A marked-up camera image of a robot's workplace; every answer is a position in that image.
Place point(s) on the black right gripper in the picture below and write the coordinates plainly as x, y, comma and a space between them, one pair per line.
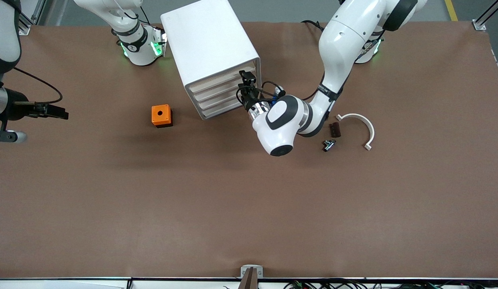
17, 109

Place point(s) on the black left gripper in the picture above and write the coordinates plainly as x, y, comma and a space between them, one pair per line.
248, 98

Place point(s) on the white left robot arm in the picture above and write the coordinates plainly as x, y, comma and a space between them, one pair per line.
345, 36

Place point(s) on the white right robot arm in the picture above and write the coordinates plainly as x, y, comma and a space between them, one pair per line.
6, 36

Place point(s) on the orange box with hole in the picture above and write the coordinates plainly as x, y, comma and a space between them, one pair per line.
164, 117

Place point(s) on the brown cylindrical capacitor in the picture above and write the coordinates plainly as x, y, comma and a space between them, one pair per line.
335, 129

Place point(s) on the chrome angle valve fitting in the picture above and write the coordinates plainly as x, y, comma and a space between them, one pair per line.
328, 145

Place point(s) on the aluminium frame profile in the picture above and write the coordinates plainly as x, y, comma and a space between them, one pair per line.
479, 25
25, 28

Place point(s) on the white table edge rail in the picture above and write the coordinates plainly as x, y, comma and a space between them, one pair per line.
72, 284

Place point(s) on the aluminium table edge bracket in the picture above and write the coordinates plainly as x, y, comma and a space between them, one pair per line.
260, 272

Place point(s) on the brown camera post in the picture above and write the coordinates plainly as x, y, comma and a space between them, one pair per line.
248, 281

